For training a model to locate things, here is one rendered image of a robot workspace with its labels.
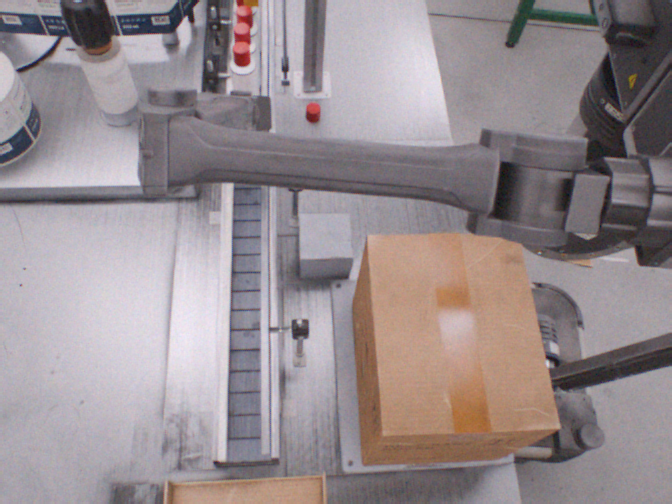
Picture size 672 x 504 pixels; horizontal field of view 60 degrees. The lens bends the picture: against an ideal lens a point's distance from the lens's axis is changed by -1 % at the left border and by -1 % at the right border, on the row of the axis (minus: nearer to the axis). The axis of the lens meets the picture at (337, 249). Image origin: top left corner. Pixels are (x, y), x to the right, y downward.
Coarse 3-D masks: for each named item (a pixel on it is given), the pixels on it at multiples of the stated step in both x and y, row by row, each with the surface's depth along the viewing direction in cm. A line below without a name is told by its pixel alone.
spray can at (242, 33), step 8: (240, 24) 114; (240, 32) 113; (248, 32) 114; (240, 40) 114; (248, 40) 115; (232, 48) 117; (232, 56) 119; (256, 56) 120; (256, 64) 121; (256, 72) 123
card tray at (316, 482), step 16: (224, 480) 98; (240, 480) 98; (256, 480) 99; (272, 480) 99; (288, 480) 99; (304, 480) 99; (320, 480) 99; (176, 496) 97; (192, 496) 97; (208, 496) 97; (224, 496) 97; (240, 496) 97; (256, 496) 97; (272, 496) 98; (288, 496) 98; (304, 496) 98; (320, 496) 98
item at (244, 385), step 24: (240, 192) 120; (240, 216) 118; (240, 240) 115; (240, 264) 112; (240, 288) 110; (240, 312) 108; (240, 336) 106; (240, 360) 104; (240, 384) 102; (240, 408) 100; (240, 432) 98; (240, 456) 96; (264, 456) 96
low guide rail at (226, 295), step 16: (224, 240) 111; (224, 256) 109; (224, 272) 108; (224, 288) 106; (224, 304) 105; (224, 320) 103; (224, 336) 102; (224, 352) 100; (224, 368) 99; (224, 384) 98; (224, 400) 97; (224, 416) 95; (224, 432) 94; (224, 448) 93
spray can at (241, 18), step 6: (240, 6) 117; (246, 6) 117; (240, 12) 116; (246, 12) 116; (240, 18) 116; (246, 18) 116; (252, 18) 118; (234, 24) 121; (252, 24) 119; (252, 30) 119; (252, 36) 120; (258, 42) 123; (258, 48) 124; (258, 54) 125; (258, 60) 127; (258, 66) 128; (258, 72) 130; (258, 78) 131
